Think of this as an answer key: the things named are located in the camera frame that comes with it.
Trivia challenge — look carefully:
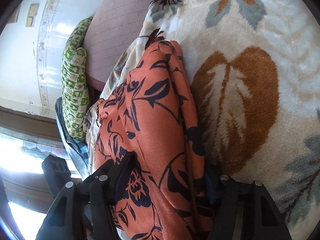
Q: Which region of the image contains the framed wall plaque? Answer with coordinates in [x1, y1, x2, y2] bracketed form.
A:
[8, 4, 21, 23]

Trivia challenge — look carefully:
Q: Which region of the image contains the green checkered pillow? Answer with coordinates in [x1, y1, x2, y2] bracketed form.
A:
[61, 17, 93, 141]

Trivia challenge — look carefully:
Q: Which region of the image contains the teal striped garment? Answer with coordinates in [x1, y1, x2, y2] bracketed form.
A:
[74, 139, 89, 172]

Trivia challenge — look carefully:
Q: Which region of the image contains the cream leaf-pattern blanket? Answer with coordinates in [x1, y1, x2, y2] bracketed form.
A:
[101, 0, 319, 239]

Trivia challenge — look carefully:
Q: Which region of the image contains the beige wall switch pair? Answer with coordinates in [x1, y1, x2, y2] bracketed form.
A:
[25, 3, 39, 28]

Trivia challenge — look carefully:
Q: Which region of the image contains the light blue sweater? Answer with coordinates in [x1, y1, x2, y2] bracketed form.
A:
[55, 97, 88, 180]

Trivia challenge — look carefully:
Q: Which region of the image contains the stained glass window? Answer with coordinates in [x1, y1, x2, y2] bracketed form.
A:
[1, 127, 80, 178]

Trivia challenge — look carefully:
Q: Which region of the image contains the orange floral blouse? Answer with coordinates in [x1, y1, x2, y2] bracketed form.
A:
[95, 41, 212, 239]

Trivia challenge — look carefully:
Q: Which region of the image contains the pink quilted mattress cover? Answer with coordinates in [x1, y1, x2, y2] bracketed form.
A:
[82, 0, 153, 91]

